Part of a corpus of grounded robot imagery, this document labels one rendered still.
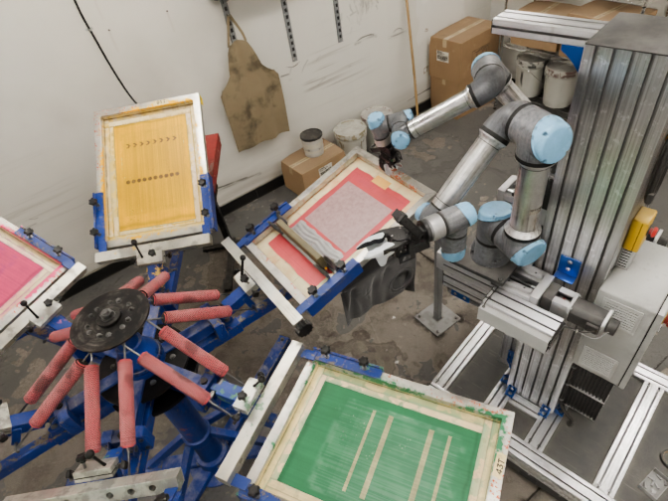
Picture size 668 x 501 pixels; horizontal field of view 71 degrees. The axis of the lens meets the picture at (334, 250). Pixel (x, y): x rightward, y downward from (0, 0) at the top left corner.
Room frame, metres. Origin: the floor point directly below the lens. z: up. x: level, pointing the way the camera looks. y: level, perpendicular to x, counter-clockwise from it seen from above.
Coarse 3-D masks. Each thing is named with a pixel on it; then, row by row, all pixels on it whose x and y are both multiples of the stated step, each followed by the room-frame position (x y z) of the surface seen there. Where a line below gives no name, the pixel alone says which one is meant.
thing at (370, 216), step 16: (384, 192) 1.80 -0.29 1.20; (368, 208) 1.74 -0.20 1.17; (384, 208) 1.70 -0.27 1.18; (400, 208) 1.67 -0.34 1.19; (336, 224) 1.72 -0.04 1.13; (352, 224) 1.68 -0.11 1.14; (368, 224) 1.64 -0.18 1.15; (384, 224) 1.61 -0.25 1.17; (336, 240) 1.62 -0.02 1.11; (352, 240) 1.59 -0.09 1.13; (304, 256) 1.59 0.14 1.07; (304, 272) 1.50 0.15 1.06; (320, 272) 1.47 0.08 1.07
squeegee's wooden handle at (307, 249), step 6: (276, 222) 1.76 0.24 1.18; (282, 222) 1.74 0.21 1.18; (282, 228) 1.71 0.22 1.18; (288, 228) 1.69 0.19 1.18; (288, 234) 1.66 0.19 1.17; (294, 234) 1.64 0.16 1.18; (294, 240) 1.61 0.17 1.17; (300, 240) 1.59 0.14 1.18; (300, 246) 1.57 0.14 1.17; (306, 246) 1.55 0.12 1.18; (306, 252) 1.55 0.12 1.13; (312, 252) 1.50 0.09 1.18; (312, 258) 1.51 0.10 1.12; (318, 258) 1.45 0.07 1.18; (318, 264) 1.48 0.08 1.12; (324, 264) 1.46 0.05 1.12
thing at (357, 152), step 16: (352, 160) 2.09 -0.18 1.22; (368, 160) 2.02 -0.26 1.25; (400, 176) 1.82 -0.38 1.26; (304, 192) 1.97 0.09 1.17; (416, 192) 1.72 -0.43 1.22; (432, 192) 1.65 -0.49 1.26; (416, 208) 1.60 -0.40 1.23; (256, 240) 1.78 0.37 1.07; (256, 256) 1.66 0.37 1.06; (272, 272) 1.54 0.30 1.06; (288, 288) 1.42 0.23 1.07
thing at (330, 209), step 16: (352, 176) 1.99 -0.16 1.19; (368, 176) 1.94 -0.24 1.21; (336, 192) 1.92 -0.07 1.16; (352, 192) 1.88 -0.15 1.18; (368, 192) 1.84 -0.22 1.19; (320, 208) 1.86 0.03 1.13; (336, 208) 1.82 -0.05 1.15; (352, 208) 1.78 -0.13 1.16; (320, 224) 1.75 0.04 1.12; (272, 240) 1.77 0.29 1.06; (288, 256) 1.63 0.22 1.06
